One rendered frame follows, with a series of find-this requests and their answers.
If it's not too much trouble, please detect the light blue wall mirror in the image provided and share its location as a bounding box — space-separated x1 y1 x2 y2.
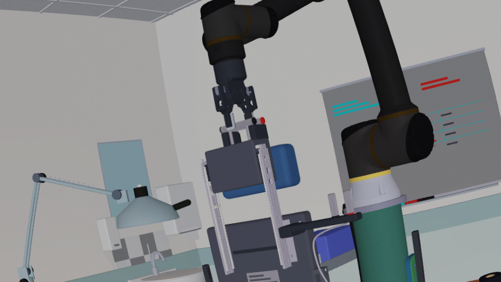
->
97 139 154 218

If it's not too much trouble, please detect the silver curved faucet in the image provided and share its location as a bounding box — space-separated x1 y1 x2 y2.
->
146 250 166 277

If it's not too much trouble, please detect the grey checked tile splashback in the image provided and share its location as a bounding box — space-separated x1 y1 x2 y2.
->
111 230 174 270

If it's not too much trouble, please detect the white toothed rail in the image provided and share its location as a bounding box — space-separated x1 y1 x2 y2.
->
200 158 235 275
255 143 294 270

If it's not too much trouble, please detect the white paper towel dispenser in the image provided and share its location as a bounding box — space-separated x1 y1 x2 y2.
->
155 182 203 237

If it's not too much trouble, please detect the white headrest handle bracket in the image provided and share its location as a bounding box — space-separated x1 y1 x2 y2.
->
219 114 259 145

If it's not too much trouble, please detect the black upright post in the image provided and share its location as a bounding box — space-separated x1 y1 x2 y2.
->
410 229 426 282

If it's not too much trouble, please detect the black latch block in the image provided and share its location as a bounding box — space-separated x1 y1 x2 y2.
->
249 123 270 142

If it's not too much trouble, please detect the black push-bar grip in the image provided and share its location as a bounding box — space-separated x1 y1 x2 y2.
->
278 212 363 238

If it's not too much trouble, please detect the small white soap dispenser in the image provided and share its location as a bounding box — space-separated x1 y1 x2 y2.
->
96 217 122 252

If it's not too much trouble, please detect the pale grey jointed desk lamp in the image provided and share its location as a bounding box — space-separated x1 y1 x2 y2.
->
17 172 192 282

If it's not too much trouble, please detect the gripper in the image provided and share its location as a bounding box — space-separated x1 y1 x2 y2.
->
212 58 258 125

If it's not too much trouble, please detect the white cable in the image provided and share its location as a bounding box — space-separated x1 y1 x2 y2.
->
312 225 353 282

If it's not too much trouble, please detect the white sink basin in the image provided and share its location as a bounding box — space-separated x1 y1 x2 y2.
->
128 267 209 282

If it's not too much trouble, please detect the grey headrest carrier box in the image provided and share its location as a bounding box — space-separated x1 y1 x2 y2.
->
204 138 277 194

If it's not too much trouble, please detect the blue seat cushion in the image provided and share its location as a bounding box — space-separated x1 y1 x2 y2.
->
313 226 357 264

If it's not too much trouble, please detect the blue green lateral pad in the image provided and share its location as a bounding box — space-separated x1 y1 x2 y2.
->
404 253 416 282

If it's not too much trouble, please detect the grey whiteboard with coloured lines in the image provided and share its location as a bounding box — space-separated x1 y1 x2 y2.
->
319 47 499 206

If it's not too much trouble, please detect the blue headrest pad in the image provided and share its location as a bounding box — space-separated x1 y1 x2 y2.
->
222 143 301 199

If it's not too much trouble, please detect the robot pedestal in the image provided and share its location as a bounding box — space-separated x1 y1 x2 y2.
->
351 202 410 282

